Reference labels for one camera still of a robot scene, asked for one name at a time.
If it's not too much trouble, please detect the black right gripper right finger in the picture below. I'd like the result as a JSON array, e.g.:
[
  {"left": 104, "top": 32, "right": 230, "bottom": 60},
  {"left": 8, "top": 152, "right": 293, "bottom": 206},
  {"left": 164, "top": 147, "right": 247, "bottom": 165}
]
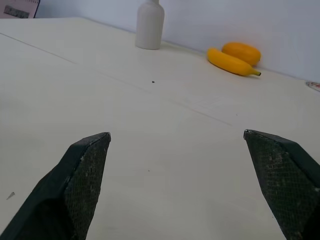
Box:
[{"left": 243, "top": 129, "right": 320, "bottom": 240}]

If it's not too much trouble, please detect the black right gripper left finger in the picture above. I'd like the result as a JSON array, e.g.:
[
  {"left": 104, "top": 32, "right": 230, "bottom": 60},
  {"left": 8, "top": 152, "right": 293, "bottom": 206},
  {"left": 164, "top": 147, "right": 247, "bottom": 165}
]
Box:
[{"left": 0, "top": 132, "right": 112, "bottom": 240}]

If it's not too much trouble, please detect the red and white round sticker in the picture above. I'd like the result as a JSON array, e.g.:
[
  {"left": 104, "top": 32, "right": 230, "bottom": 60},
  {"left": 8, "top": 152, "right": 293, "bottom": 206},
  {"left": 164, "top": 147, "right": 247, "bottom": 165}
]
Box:
[{"left": 305, "top": 80, "right": 320, "bottom": 92}]

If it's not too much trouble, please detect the yellow banana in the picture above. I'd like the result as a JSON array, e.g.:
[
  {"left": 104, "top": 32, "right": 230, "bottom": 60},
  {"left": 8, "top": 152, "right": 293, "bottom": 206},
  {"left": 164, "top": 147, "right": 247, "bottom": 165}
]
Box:
[{"left": 206, "top": 47, "right": 262, "bottom": 77}]

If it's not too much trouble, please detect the yellow-orange mango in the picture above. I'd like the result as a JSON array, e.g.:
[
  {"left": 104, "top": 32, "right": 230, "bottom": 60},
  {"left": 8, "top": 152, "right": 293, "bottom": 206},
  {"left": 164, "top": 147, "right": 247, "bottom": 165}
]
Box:
[{"left": 221, "top": 42, "right": 262, "bottom": 67}]

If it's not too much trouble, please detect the white ceramic bottle vase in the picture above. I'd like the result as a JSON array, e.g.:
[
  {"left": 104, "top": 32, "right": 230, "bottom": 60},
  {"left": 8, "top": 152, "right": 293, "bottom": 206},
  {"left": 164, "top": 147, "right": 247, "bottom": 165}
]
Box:
[{"left": 135, "top": 0, "right": 166, "bottom": 51}]

